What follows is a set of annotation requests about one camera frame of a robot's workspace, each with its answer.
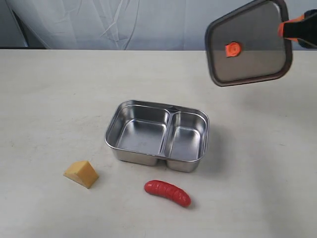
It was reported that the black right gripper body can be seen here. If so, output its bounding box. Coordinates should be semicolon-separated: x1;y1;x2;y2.
298;9;317;49

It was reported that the dark transparent lunch box lid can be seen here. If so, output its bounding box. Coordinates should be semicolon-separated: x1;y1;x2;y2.
205;0;293;87

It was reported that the red sausage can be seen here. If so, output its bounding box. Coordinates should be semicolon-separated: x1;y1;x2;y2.
144;180;191;207

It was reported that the yellow cheese wedge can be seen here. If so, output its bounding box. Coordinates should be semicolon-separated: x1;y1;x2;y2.
63;161;99;189

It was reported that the stainless steel lunch box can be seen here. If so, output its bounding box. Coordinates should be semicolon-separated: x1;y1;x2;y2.
105;100;210;173

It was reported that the white backdrop curtain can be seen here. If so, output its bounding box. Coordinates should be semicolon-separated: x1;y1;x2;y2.
0;0;317;51

